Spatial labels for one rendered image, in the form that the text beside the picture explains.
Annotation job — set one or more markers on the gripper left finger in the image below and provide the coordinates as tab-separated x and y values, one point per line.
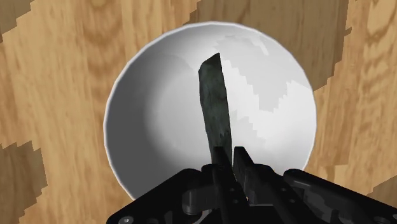
198	192

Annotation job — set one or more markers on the white bowl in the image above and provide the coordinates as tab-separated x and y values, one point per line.
161	124

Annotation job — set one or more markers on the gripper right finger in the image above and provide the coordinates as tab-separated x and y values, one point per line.
279	192

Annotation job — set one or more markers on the dark green blade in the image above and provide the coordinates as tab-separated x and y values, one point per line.
215	105

